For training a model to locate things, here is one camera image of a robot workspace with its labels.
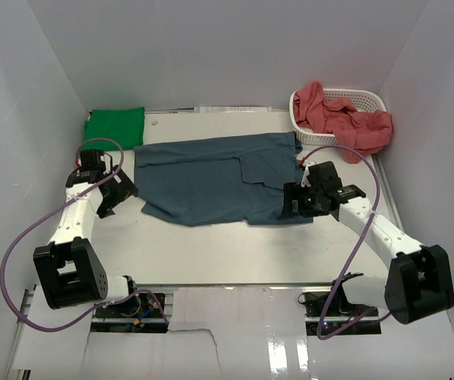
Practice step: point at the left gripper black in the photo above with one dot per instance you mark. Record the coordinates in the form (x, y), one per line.
(123, 189)

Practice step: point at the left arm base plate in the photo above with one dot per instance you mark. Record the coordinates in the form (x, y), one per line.
(141, 315)

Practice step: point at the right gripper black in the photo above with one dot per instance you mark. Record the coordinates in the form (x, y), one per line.
(295, 191)

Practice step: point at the white perforated plastic basket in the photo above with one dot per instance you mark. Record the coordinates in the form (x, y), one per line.
(362, 100)

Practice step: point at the folded green t shirt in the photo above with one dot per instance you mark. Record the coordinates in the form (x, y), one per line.
(124, 126)

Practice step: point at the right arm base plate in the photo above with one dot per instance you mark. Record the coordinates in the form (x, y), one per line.
(337, 316)

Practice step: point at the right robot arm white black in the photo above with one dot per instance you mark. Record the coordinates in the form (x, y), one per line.
(419, 279)

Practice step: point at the red t shirt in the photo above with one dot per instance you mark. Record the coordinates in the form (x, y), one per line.
(364, 131)

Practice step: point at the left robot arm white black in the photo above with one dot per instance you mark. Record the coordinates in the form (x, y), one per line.
(68, 268)

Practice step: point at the blue t shirt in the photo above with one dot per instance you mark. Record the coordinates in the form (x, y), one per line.
(220, 180)

